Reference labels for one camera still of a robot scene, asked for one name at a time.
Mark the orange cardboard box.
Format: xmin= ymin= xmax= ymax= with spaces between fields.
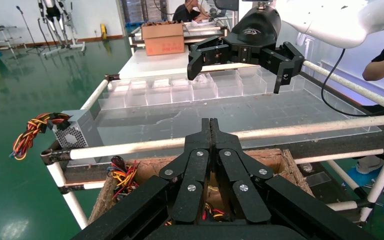
xmin=141 ymin=21 xmax=186 ymax=57

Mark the operator bare forearm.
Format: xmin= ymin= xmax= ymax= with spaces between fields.
xmin=362 ymin=51 xmax=384 ymax=82

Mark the crumpled clear plastic wrap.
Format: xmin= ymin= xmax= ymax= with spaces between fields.
xmin=191 ymin=73 xmax=213 ymax=84

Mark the white standing fan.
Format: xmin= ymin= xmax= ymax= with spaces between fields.
xmin=295 ymin=32 xmax=315 ymax=67

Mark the white-top pipe workbench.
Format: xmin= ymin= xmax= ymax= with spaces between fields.
xmin=117 ymin=24 xmax=229 ymax=80

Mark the power supply with coloured wires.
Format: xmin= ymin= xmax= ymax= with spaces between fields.
xmin=202 ymin=185 xmax=227 ymax=222

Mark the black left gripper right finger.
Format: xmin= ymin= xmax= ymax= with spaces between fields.
xmin=210 ymin=118 xmax=274 ymax=224

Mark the white pipe rack frame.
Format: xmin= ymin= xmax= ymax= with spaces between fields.
xmin=39 ymin=59 xmax=384 ymax=230

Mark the seated person in black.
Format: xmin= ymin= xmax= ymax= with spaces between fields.
xmin=172 ymin=0 xmax=210 ymax=23

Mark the black tripod stand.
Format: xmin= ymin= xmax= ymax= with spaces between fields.
xmin=15 ymin=4 xmax=45 ymax=56

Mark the silver power supply with wires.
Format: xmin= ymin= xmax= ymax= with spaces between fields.
xmin=10 ymin=109 xmax=104 ymax=162
xmin=107 ymin=155 xmax=141 ymax=204

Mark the worn cardboard box with dividers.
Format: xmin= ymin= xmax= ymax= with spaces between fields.
xmin=87 ymin=148 xmax=315 ymax=226

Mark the white pipe desk with laptop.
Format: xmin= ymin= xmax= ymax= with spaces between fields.
xmin=0 ymin=19 xmax=27 ymax=59

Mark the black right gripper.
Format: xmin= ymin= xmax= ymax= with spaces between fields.
xmin=186 ymin=5 xmax=306 ymax=95

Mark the robot on white stand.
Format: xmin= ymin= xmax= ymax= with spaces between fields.
xmin=36 ymin=0 xmax=87 ymax=58

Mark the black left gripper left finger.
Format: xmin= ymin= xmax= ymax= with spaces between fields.
xmin=158 ymin=117 xmax=213 ymax=224

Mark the clear acrylic divider tray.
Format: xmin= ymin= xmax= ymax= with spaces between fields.
xmin=94 ymin=65 xmax=383 ymax=153

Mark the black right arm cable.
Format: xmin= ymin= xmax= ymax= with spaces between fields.
xmin=320 ymin=48 xmax=384 ymax=118

